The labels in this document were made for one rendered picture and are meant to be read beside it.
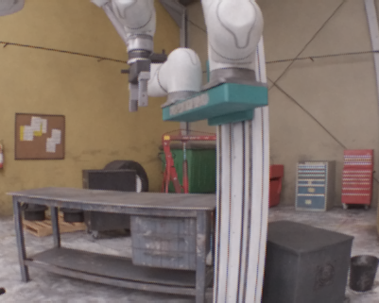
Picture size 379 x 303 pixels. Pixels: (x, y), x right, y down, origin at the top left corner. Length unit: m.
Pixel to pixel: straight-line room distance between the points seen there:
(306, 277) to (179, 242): 1.30
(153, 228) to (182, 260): 0.31
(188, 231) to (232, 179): 0.99
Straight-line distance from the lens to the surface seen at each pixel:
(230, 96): 1.03
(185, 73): 1.52
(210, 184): 8.45
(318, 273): 1.42
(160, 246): 2.50
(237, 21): 0.88
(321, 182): 6.87
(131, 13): 1.00
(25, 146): 6.72
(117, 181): 4.75
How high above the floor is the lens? 1.22
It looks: 1 degrees up
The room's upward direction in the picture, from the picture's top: straight up
